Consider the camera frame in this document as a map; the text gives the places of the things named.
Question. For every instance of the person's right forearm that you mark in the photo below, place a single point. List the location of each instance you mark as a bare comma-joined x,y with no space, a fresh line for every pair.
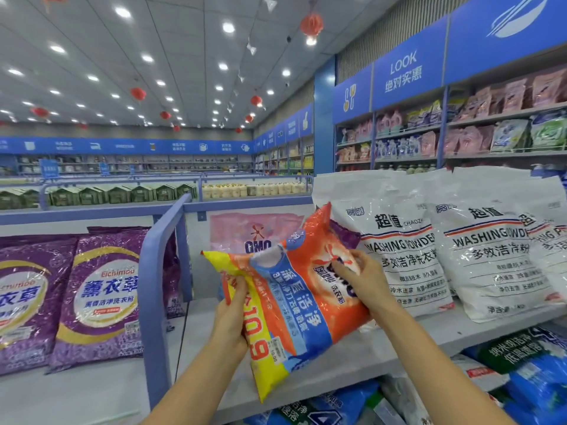
430,372

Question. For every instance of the ceiling spotlights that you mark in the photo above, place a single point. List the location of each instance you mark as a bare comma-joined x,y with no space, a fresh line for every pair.
228,27

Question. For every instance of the row of pale bottles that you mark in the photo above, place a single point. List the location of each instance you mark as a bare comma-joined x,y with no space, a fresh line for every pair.
257,190

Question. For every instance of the blue sign with utensil icons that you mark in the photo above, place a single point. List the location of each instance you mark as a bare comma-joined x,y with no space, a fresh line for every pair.
354,94

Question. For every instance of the purple detergent bag gold oval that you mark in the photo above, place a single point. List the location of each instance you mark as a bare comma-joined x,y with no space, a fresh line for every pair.
175,279
106,296
31,305

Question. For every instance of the person's right hand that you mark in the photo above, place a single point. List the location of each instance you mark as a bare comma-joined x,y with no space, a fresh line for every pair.
365,283

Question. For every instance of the person's left forearm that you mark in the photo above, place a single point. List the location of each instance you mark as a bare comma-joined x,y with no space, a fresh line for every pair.
199,389

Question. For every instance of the blue wall sign band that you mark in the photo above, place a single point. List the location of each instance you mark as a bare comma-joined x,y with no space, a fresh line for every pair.
133,147

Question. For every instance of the row of green boxes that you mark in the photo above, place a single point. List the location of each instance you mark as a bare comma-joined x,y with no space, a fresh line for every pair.
89,196

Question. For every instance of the grey shelf with blue frame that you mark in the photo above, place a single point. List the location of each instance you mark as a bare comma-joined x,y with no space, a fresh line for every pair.
372,354

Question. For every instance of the small orange detergent bag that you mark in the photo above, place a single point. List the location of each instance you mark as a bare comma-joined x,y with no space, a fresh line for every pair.
292,323

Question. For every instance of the person's left hand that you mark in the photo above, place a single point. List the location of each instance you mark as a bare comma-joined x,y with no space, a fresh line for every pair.
230,318

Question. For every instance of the wall rack with pink goods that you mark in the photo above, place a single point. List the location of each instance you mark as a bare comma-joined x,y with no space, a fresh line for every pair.
443,128

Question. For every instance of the panda green detergent bag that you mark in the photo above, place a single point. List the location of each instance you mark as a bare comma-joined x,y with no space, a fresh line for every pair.
474,369

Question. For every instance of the blue sign white lettering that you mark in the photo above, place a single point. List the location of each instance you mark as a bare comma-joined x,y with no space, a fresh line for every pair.
409,66

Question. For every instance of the hanging red lanterns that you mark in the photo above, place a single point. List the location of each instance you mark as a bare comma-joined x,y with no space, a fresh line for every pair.
311,24

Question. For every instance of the small blue hanging sign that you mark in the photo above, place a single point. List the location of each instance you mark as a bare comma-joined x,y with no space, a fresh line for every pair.
50,169

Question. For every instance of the pink detergent bag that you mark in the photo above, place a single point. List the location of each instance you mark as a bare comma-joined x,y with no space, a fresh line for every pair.
257,230

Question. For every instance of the far wall racks with goods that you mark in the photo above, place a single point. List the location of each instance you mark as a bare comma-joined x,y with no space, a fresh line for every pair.
159,163

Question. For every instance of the blue sign with bowl icon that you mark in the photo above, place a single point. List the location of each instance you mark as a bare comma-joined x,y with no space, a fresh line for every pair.
505,35

